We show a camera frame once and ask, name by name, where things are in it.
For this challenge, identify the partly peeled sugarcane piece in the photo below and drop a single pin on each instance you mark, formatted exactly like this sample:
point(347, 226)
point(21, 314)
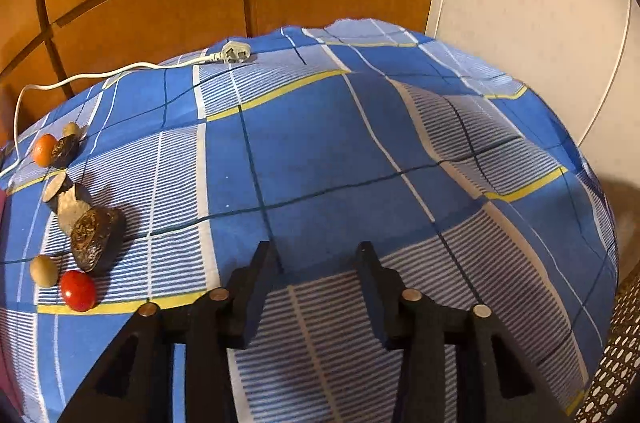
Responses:
point(72, 209)

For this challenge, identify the blue plaid tablecloth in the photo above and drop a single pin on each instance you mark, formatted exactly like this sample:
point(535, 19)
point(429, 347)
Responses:
point(325, 143)

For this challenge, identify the orange tangerine with stem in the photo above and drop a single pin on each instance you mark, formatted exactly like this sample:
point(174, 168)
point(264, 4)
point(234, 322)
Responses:
point(44, 149)

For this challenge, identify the small tan potato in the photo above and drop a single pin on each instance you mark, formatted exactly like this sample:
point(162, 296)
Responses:
point(43, 271)
point(71, 130)

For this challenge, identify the red cherry tomato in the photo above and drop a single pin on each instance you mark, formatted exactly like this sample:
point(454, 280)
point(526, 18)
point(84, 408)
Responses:
point(78, 291)

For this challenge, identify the woven rattan chair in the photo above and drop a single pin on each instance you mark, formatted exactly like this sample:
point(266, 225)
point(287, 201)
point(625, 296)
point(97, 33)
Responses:
point(612, 353)

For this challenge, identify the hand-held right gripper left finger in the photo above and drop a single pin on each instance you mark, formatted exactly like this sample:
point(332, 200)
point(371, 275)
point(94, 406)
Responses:
point(262, 283)

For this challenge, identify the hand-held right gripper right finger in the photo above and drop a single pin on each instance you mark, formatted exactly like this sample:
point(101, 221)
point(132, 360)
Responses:
point(372, 288)

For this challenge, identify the dark-skinned sugarcane piece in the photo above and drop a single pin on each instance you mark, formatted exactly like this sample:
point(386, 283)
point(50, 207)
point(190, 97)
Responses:
point(54, 189)

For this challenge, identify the large dark water chestnut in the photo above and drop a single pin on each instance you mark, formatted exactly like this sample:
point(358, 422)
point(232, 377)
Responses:
point(95, 240)

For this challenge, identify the small dark water chestnut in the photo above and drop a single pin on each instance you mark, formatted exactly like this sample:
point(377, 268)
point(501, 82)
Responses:
point(65, 152)

